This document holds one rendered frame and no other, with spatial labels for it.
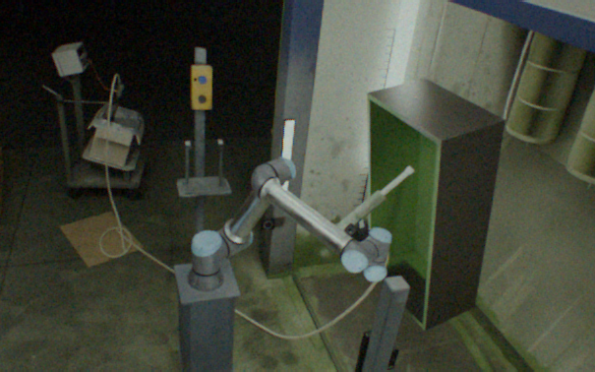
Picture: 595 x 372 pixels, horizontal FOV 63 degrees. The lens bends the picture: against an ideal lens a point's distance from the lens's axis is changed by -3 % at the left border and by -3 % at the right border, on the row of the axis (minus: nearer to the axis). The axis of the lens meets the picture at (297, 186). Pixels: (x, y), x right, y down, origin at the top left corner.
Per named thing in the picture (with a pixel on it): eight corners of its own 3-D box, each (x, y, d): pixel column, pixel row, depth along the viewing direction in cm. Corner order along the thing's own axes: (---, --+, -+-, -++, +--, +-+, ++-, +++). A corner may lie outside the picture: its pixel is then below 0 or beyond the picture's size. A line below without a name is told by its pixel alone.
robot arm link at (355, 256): (240, 166, 212) (365, 260, 181) (261, 158, 220) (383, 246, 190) (236, 188, 218) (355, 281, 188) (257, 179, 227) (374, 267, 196)
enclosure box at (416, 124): (414, 248, 329) (423, 77, 263) (475, 307, 282) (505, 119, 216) (369, 266, 319) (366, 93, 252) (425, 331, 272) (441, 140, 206)
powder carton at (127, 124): (92, 132, 454) (102, 93, 438) (139, 147, 467) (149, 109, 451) (79, 158, 408) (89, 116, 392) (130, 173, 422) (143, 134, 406)
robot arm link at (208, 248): (185, 264, 258) (185, 236, 250) (210, 251, 270) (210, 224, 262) (204, 279, 250) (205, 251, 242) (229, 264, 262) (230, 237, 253)
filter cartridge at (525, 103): (560, 150, 340) (603, 30, 299) (543, 164, 316) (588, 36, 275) (509, 132, 360) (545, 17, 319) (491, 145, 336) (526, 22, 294)
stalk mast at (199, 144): (202, 265, 374) (205, 47, 294) (204, 270, 369) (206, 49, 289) (194, 266, 372) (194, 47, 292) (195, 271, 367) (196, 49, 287)
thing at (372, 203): (360, 260, 239) (327, 234, 230) (359, 254, 243) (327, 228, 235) (440, 196, 223) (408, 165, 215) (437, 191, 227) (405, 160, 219)
